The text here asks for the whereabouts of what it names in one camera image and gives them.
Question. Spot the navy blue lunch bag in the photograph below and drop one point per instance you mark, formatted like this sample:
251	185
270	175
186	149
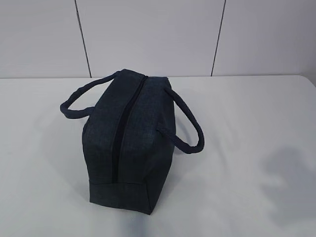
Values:
134	124

